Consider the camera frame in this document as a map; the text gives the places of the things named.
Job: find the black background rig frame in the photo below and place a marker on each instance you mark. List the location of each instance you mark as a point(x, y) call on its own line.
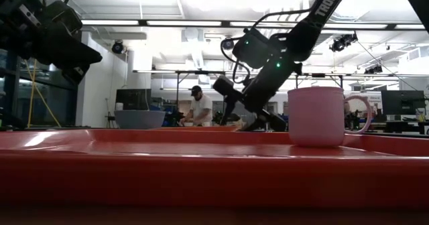
point(200, 72)
point(318, 75)

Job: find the black background robot arm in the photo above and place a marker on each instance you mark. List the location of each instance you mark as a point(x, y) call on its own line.
point(174, 118)
point(228, 118)

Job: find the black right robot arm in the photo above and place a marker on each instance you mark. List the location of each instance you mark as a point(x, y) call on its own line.
point(330, 4)

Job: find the blue bowl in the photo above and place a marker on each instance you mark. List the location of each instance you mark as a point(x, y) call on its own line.
point(139, 119)

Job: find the black computer monitor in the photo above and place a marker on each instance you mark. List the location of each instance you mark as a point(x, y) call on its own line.
point(133, 99)
point(402, 101)

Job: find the white tub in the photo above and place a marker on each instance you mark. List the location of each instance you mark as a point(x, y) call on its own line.
point(119, 106)

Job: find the pink mug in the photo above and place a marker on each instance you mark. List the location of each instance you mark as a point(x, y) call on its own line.
point(315, 118)

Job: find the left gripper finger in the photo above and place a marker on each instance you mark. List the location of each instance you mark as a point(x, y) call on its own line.
point(77, 72)
point(77, 52)

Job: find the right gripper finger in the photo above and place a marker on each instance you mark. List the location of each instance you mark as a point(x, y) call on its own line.
point(256, 126)
point(275, 123)

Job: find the black hanging camera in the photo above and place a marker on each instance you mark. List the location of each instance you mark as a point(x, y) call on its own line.
point(343, 41)

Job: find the person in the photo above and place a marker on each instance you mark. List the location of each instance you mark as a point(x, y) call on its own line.
point(201, 108)

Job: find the black overhead light bar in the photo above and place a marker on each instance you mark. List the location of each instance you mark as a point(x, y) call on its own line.
point(184, 23)

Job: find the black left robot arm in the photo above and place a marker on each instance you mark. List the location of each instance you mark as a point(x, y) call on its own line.
point(16, 17)

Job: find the red plastic tray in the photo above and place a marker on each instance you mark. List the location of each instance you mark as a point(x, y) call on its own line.
point(214, 178)

